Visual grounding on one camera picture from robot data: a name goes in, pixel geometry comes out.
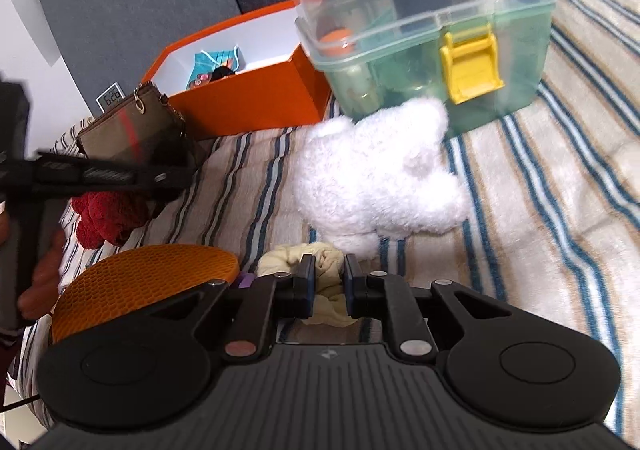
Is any red knitted item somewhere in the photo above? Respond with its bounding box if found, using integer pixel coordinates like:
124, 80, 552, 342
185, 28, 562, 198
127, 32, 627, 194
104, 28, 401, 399
71, 190, 151, 249

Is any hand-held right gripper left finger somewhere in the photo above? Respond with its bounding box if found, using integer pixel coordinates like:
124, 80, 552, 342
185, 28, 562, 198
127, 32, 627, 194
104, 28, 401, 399
147, 254, 317, 365

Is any clear plastic storage box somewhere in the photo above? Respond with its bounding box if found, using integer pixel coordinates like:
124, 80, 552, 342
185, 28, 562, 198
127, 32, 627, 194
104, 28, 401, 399
284, 0, 557, 139

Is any white plush toy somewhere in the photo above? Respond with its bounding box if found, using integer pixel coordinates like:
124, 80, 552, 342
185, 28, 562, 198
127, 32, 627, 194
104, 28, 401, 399
291, 97, 471, 258

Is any orange cardboard box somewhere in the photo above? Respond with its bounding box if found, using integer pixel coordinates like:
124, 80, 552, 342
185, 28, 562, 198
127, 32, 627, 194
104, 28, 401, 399
141, 0, 331, 141

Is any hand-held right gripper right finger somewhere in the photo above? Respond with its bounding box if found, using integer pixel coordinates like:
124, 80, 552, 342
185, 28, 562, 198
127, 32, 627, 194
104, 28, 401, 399
344, 254, 513, 361

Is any orange silicone mat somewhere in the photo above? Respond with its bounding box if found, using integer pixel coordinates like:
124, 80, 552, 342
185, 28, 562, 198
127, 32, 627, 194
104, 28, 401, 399
51, 244, 241, 343

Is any white digital clock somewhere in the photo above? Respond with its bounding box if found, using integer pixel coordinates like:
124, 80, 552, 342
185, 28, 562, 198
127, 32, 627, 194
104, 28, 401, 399
95, 82, 125, 113

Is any person's left hand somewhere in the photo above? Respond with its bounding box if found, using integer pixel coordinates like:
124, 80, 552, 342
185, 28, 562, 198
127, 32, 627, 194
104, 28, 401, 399
0, 212, 67, 321

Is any orange cap bottle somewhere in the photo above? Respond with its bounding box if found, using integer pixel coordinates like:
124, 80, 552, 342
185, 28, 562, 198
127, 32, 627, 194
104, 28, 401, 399
320, 30, 357, 55

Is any teal printed face mask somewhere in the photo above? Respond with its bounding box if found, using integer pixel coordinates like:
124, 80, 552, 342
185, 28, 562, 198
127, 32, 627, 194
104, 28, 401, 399
187, 46, 247, 90

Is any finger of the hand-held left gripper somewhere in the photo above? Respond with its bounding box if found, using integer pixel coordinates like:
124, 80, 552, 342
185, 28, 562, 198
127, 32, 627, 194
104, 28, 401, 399
131, 164, 197, 193

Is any cream cloth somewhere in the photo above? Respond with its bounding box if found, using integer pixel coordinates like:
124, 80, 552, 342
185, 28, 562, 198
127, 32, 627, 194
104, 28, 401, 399
257, 242, 361, 327

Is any brown plaid zipper pouch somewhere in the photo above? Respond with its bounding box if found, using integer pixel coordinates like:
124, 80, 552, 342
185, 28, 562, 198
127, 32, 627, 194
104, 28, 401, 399
76, 82, 206, 171

